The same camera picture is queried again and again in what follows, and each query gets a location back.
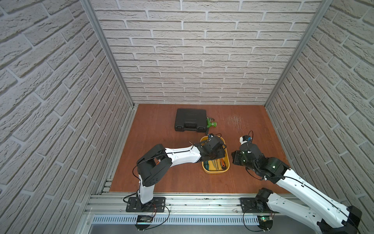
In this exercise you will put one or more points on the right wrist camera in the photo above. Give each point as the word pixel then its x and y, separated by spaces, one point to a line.
pixel 245 139

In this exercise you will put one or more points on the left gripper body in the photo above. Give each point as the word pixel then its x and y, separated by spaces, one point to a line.
pixel 215 150

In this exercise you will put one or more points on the black yellow cap screwdriver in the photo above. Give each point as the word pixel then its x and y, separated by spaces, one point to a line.
pixel 215 165

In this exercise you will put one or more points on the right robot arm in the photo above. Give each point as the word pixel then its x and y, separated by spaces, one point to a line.
pixel 319 212

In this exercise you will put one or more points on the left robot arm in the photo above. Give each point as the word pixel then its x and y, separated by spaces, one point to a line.
pixel 157 161

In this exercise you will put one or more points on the black plastic tool case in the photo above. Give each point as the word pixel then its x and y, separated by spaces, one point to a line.
pixel 190 120

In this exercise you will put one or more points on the aluminium front rail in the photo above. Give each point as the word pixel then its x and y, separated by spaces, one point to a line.
pixel 177 203

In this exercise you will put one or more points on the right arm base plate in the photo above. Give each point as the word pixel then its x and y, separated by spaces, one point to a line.
pixel 254 205

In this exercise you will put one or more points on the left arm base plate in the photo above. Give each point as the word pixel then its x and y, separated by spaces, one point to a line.
pixel 134 205

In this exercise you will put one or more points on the green hose nozzle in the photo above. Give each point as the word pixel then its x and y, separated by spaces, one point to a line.
pixel 211 122

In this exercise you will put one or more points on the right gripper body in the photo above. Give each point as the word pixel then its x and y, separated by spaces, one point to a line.
pixel 238 160

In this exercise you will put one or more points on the yellow storage box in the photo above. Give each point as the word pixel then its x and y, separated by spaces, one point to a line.
pixel 216 161

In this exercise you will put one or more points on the orange screwdriver long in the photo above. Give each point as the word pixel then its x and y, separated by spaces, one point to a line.
pixel 223 164

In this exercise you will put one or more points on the green black screwdriver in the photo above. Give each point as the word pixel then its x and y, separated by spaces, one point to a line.
pixel 206 165

